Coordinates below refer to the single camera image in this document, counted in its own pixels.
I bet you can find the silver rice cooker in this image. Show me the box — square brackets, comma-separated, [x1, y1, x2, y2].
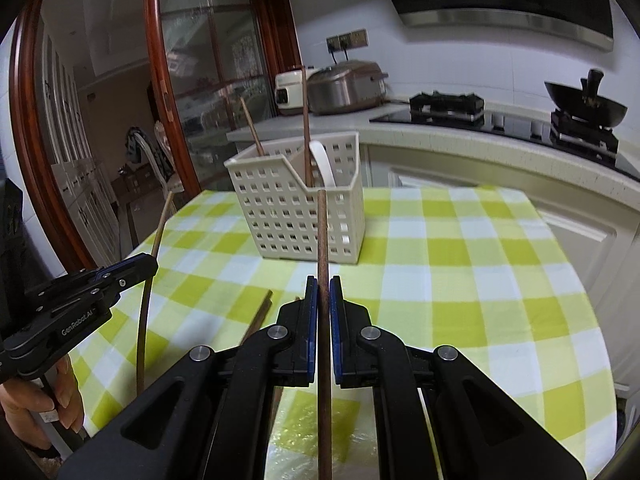
[306, 59, 390, 116]

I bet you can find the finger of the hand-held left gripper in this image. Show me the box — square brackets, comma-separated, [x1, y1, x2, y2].
[39, 254, 160, 305]
[79, 270, 157, 312]

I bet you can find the red wooden door frame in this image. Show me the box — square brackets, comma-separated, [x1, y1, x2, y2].
[7, 0, 303, 273]

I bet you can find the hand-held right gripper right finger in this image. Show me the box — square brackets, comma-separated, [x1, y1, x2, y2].
[329, 276, 586, 480]

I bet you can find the white stone countertop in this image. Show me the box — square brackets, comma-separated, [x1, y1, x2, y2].
[226, 97, 640, 211]

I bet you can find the wooden sliding glass door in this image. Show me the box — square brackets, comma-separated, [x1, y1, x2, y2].
[142, 0, 273, 196]

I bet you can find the person's left hand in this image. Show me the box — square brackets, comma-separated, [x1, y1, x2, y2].
[0, 352, 83, 456]

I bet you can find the brown wooden chopstick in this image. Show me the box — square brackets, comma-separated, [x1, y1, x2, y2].
[317, 189, 333, 480]
[136, 191, 174, 396]

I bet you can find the black glass gas cooktop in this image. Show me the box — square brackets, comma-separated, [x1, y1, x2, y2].
[369, 102, 640, 183]

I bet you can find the black wok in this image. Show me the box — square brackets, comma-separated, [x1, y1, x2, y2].
[544, 68, 629, 128]

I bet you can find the wall power socket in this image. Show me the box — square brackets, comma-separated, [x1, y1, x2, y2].
[326, 30, 370, 52]

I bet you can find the dark jacket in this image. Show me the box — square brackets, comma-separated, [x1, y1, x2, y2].
[125, 126, 148, 167]

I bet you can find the white electric pressure cooker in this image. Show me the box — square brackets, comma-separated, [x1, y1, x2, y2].
[275, 66, 321, 117]

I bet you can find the white dining chair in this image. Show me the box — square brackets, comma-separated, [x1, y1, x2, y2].
[125, 120, 183, 196]

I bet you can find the white ceramic spoon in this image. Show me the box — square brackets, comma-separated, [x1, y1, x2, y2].
[309, 141, 335, 187]

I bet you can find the white panelled wardrobe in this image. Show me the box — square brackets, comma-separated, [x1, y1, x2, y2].
[40, 25, 123, 266]

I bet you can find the set of wooden chopsticks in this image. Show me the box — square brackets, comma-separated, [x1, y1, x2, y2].
[240, 65, 313, 348]

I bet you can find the white plastic utensil basket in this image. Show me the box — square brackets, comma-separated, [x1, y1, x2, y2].
[223, 131, 364, 265]

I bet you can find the green checked tablecloth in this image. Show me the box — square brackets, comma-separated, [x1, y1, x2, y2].
[65, 186, 618, 480]

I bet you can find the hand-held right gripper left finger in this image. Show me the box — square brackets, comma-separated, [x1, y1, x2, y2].
[57, 276, 319, 480]

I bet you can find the black burner grate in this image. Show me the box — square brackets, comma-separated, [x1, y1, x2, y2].
[409, 90, 486, 123]
[550, 110, 621, 153]

